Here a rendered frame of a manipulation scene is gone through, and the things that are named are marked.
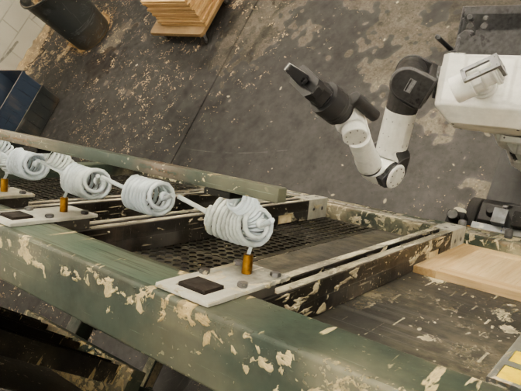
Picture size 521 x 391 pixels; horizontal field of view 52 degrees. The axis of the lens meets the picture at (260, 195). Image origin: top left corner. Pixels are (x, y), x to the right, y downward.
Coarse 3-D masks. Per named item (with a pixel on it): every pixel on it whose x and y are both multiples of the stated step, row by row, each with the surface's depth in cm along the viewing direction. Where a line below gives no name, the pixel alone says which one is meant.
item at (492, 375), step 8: (520, 336) 88; (512, 344) 84; (520, 344) 84; (512, 352) 81; (504, 360) 78; (496, 368) 75; (520, 368) 76; (488, 376) 72; (496, 376) 72; (496, 384) 71; (504, 384) 71; (512, 384) 70
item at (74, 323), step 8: (216, 248) 243; (240, 256) 235; (200, 264) 304; (72, 320) 245; (80, 320) 243; (72, 328) 243; (80, 328) 242; (88, 328) 246; (80, 336) 243; (88, 336) 247; (152, 360) 290; (144, 368) 290; (152, 368) 288; (160, 368) 294; (152, 376) 294; (144, 384) 286; (152, 384) 291
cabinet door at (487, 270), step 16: (448, 256) 147; (464, 256) 149; (480, 256) 152; (496, 256) 154; (512, 256) 155; (416, 272) 133; (432, 272) 131; (448, 272) 130; (464, 272) 131; (480, 272) 134; (496, 272) 136; (512, 272) 138; (480, 288) 124; (496, 288) 122; (512, 288) 122
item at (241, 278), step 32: (224, 192) 76; (448, 224) 165; (352, 256) 114; (384, 256) 118; (416, 256) 135; (160, 288) 74; (224, 288) 75; (256, 288) 77; (288, 288) 89; (320, 288) 97; (352, 288) 108
